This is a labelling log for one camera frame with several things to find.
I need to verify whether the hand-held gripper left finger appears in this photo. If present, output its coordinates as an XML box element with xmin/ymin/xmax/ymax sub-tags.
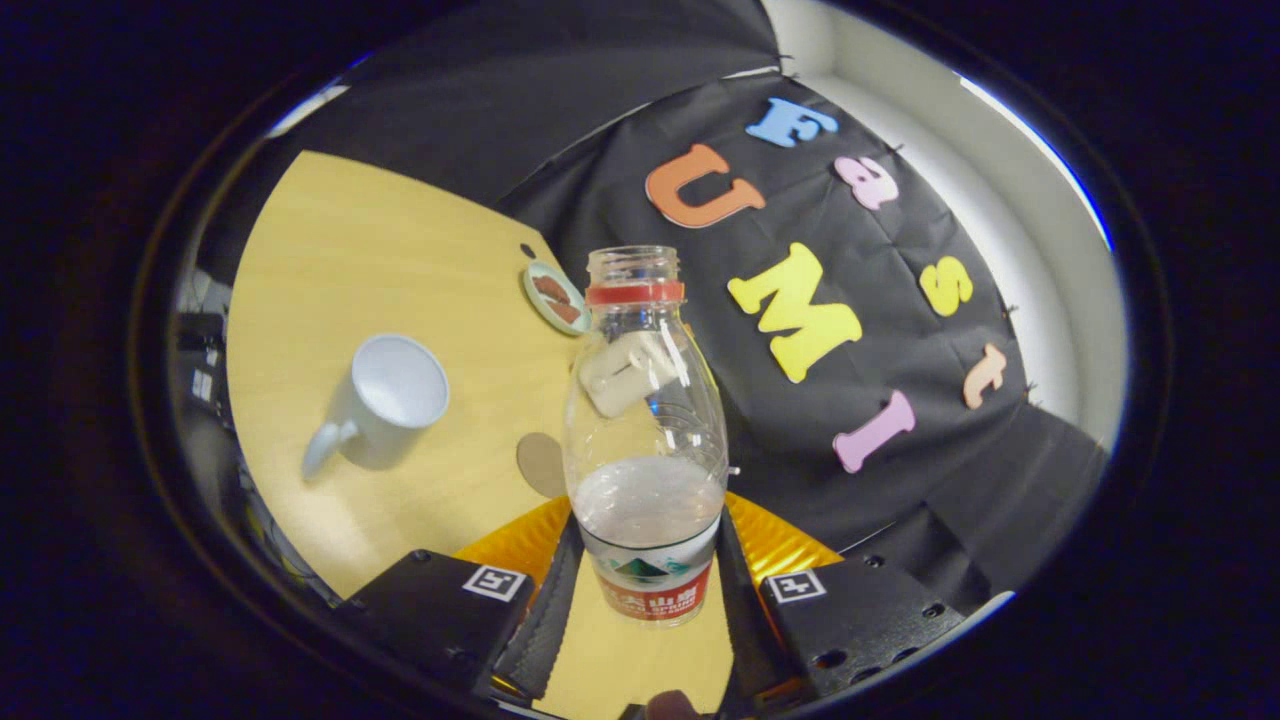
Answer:
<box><xmin>340</xmin><ymin>495</ymin><xmax>587</xmax><ymax>707</ymax></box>

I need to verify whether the clear plastic juice bottle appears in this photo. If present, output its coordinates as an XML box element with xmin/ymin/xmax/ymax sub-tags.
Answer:
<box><xmin>562</xmin><ymin>245</ymin><xmax>730</xmax><ymax>628</ymax></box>

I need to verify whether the white cup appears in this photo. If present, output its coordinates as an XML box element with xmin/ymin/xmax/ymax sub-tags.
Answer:
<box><xmin>302</xmin><ymin>333</ymin><xmax>451</xmax><ymax>483</ymax></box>

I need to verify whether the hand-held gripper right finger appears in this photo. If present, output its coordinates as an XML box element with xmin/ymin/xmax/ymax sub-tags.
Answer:
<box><xmin>714</xmin><ymin>492</ymin><xmax>967</xmax><ymax>703</ymax></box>

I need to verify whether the wooden table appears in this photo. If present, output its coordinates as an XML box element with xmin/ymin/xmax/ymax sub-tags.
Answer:
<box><xmin>225</xmin><ymin>150</ymin><xmax>737</xmax><ymax>717</ymax></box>

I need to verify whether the round brown coaster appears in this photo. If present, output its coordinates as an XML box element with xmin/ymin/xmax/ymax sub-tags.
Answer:
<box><xmin>516</xmin><ymin>432</ymin><xmax>568</xmax><ymax>499</ymax></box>

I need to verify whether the pale green plate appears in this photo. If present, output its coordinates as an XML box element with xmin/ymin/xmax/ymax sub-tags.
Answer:
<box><xmin>522</xmin><ymin>260</ymin><xmax>591</xmax><ymax>336</ymax></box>

